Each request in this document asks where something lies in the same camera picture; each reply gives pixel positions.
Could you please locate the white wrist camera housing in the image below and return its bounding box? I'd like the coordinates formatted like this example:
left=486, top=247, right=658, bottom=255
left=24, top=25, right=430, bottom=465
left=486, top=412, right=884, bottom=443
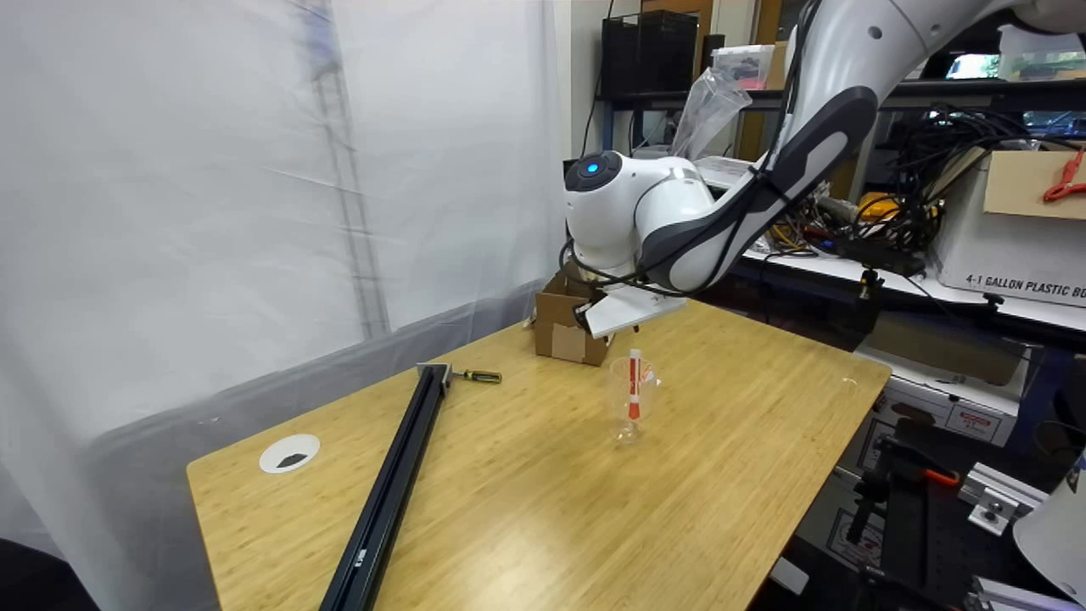
left=581, top=281, right=688, bottom=341

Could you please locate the red Expo marker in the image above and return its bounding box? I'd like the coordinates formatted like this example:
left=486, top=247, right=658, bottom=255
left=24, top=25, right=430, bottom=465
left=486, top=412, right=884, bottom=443
left=624, top=345, right=644, bottom=425

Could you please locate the clear plastic bag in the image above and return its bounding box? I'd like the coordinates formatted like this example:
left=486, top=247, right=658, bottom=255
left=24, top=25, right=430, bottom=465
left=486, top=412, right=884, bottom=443
left=670, top=66, right=756, bottom=163

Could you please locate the aluminium bracket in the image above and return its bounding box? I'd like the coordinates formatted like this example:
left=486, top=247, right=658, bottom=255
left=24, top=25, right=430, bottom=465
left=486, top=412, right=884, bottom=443
left=962, top=463, right=1047, bottom=537

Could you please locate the brown cardboard box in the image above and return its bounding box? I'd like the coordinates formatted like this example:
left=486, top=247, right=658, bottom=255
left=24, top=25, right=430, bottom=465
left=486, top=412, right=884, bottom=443
left=761, top=39, right=794, bottom=94

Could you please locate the black speaker cabinet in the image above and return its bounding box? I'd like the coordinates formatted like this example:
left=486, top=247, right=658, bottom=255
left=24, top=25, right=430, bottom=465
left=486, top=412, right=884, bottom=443
left=597, top=10, right=703, bottom=103

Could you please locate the white workbench shelf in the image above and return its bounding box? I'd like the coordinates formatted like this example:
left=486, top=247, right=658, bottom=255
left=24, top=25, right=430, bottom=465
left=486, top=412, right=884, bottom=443
left=740, top=240, right=1086, bottom=335

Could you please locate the white round disc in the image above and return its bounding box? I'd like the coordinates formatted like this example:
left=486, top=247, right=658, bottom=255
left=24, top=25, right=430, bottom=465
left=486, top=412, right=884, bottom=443
left=1010, top=472, right=1086, bottom=604

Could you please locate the orange handled tool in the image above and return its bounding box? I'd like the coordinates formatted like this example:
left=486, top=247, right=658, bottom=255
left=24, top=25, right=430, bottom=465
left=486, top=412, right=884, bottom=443
left=891, top=456, right=962, bottom=492

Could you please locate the white cable grommet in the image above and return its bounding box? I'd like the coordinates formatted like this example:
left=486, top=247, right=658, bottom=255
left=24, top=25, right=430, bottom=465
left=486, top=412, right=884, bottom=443
left=253, top=432, right=323, bottom=479

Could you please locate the clear plastic wine glass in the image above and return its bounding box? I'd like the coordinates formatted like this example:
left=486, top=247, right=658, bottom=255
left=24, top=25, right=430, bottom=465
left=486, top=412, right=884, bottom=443
left=604, top=352, right=667, bottom=452

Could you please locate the small open cardboard box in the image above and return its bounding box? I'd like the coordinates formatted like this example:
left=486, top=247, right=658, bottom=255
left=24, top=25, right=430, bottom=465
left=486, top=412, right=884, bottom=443
left=529, top=269, right=615, bottom=367

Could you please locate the red clamp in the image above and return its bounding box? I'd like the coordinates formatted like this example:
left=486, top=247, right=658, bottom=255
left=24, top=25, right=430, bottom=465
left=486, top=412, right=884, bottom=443
left=1038, top=151, right=1086, bottom=206

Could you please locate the small black metal clip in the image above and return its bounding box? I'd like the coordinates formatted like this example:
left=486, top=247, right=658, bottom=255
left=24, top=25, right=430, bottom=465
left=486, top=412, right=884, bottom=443
left=440, top=367, right=506, bottom=392

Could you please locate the long black rail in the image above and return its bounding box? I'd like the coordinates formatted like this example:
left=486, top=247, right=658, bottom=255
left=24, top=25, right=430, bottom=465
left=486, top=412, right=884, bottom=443
left=315, top=363, right=450, bottom=611

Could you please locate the tan cardboard box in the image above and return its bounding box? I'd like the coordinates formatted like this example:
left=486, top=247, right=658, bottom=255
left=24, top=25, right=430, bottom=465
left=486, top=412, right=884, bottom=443
left=979, top=151, right=1086, bottom=224

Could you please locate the tangle of coloured wires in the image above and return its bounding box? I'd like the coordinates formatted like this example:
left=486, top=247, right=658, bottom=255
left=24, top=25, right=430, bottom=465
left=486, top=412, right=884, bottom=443
left=777, top=111, right=988, bottom=274

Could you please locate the white translucent curtain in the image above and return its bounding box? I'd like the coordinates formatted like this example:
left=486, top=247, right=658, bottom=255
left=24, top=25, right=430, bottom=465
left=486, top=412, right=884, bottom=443
left=0, top=0, right=573, bottom=611

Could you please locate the large white printed box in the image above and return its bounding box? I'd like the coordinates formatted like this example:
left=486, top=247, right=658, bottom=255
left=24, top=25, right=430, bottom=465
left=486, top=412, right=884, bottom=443
left=927, top=151, right=1086, bottom=310

